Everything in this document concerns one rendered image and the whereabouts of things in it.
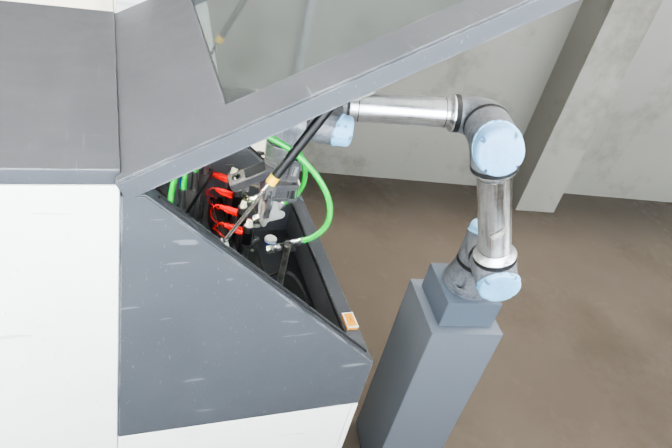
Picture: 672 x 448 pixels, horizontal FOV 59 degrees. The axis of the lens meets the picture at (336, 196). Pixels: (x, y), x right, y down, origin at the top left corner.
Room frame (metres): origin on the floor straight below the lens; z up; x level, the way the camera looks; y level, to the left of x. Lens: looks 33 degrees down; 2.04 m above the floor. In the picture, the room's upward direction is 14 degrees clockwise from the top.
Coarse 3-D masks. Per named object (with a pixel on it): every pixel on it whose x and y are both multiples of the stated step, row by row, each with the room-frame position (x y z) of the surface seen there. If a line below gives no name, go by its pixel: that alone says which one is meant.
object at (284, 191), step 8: (296, 160) 1.22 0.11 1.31; (288, 168) 1.21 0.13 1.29; (296, 168) 1.22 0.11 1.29; (288, 176) 1.21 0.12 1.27; (296, 176) 1.22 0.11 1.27; (264, 184) 1.19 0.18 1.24; (280, 184) 1.19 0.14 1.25; (288, 184) 1.20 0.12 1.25; (296, 184) 1.21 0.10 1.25; (272, 192) 1.18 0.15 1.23; (280, 192) 1.20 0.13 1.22; (288, 192) 1.21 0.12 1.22; (296, 192) 1.21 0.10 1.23; (264, 200) 1.19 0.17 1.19; (280, 200) 1.20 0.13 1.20; (288, 200) 1.20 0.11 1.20
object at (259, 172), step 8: (248, 168) 1.20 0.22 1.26; (256, 168) 1.20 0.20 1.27; (264, 168) 1.19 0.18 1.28; (272, 168) 1.19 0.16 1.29; (232, 176) 1.18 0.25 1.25; (240, 176) 1.18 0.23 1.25; (248, 176) 1.17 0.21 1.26; (256, 176) 1.17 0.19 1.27; (264, 176) 1.18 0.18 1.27; (232, 184) 1.16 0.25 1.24; (240, 184) 1.16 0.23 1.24; (248, 184) 1.17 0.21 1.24
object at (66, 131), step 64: (0, 0) 1.26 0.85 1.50; (64, 0) 1.43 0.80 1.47; (0, 64) 0.97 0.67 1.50; (64, 64) 1.03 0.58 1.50; (0, 128) 0.77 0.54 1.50; (64, 128) 0.81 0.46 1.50; (0, 192) 0.67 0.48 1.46; (64, 192) 0.71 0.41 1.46; (0, 256) 0.66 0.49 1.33; (64, 256) 0.70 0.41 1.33; (0, 320) 0.66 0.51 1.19; (64, 320) 0.70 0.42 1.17; (0, 384) 0.65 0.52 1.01; (64, 384) 0.70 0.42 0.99
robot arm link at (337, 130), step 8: (336, 112) 1.25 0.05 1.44; (312, 120) 1.20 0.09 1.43; (328, 120) 1.21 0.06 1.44; (336, 120) 1.21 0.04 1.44; (344, 120) 1.22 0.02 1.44; (352, 120) 1.23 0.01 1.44; (320, 128) 1.19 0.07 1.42; (328, 128) 1.20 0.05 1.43; (336, 128) 1.20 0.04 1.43; (344, 128) 1.21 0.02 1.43; (352, 128) 1.21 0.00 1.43; (320, 136) 1.19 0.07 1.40; (328, 136) 1.19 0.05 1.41; (336, 136) 1.20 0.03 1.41; (344, 136) 1.20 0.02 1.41; (328, 144) 1.21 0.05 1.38; (336, 144) 1.21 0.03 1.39; (344, 144) 1.21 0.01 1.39
